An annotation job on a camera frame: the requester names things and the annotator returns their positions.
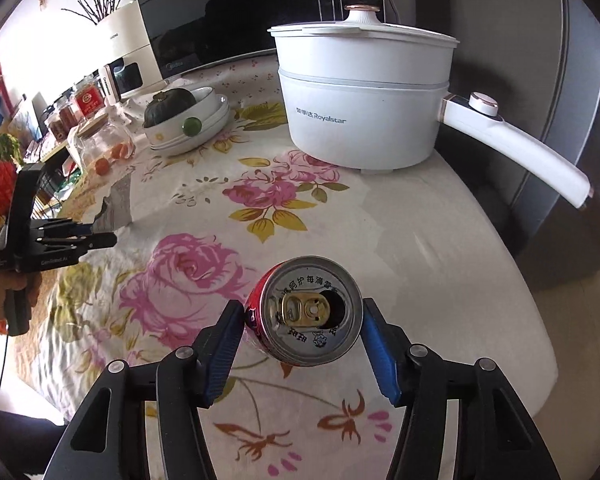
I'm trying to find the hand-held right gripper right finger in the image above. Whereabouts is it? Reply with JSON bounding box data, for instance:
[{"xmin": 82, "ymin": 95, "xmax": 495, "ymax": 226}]
[{"xmin": 362, "ymin": 297, "xmax": 561, "ymax": 480}]

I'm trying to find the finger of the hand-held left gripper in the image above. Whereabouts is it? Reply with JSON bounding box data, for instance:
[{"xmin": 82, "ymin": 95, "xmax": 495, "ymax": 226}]
[
  {"xmin": 35, "ymin": 231, "xmax": 118, "ymax": 261},
  {"xmin": 32, "ymin": 217, "xmax": 96, "ymax": 241}
]

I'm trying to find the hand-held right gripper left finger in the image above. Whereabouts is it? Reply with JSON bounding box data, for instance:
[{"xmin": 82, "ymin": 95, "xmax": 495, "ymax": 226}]
[{"xmin": 44, "ymin": 300, "xmax": 244, "ymax": 480}]

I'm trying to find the red drink can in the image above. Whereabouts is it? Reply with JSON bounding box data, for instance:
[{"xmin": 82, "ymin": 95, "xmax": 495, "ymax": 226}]
[{"xmin": 243, "ymin": 256, "xmax": 366, "ymax": 365}]

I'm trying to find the glass jar of red snacks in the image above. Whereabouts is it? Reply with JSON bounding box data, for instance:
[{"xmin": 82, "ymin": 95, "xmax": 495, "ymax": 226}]
[{"xmin": 45, "ymin": 95, "xmax": 78, "ymax": 138}]

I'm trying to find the floral tablecloth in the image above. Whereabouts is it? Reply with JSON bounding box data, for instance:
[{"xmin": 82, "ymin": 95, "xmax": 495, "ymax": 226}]
[{"xmin": 17, "ymin": 52, "xmax": 556, "ymax": 480}]

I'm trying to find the red label jar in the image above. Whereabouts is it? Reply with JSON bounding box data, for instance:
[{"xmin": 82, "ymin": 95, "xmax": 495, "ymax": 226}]
[{"xmin": 75, "ymin": 85, "xmax": 103, "ymax": 118}]

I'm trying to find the white ceramic bowl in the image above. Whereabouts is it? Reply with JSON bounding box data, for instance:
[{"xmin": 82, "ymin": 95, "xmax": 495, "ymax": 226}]
[{"xmin": 144, "ymin": 86, "xmax": 218, "ymax": 143}]

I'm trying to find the dark green squash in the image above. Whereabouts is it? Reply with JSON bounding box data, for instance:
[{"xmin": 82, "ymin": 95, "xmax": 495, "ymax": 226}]
[{"xmin": 144, "ymin": 88, "xmax": 197, "ymax": 128}]

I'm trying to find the small white toaster oven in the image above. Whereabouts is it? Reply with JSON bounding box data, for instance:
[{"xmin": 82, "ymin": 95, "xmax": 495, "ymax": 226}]
[{"xmin": 100, "ymin": 57, "xmax": 166, "ymax": 103}]

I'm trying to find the person's dark clothed leg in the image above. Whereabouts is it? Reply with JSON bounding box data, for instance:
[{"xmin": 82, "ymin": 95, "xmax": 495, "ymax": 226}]
[{"xmin": 0, "ymin": 330, "xmax": 71, "ymax": 480}]

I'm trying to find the cream kitchen appliance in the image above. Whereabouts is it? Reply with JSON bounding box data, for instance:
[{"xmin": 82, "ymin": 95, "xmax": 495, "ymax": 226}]
[{"xmin": 96, "ymin": 5, "xmax": 153, "ymax": 68}]

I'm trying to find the dried twig bouquet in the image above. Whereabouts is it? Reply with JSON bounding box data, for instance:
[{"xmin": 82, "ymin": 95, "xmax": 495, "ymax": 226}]
[{"xmin": 62, "ymin": 0, "xmax": 126, "ymax": 23}]

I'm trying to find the white electric cooking pot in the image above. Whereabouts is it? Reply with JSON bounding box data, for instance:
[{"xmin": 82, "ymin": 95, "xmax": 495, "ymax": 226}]
[{"xmin": 267, "ymin": 4, "xmax": 595, "ymax": 211}]

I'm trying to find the black microwave oven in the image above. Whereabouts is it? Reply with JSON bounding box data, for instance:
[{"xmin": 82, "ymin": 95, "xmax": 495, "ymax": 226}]
[{"xmin": 136, "ymin": 0, "xmax": 387, "ymax": 81}]

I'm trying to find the grey steel refrigerator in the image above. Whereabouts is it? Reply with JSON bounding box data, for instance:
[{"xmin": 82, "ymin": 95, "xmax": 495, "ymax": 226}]
[{"xmin": 430, "ymin": 0, "xmax": 600, "ymax": 291}]

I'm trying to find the black wire rack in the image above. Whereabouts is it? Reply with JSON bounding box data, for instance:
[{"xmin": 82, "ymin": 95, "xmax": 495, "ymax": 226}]
[{"xmin": 30, "ymin": 155, "xmax": 81, "ymax": 221}]

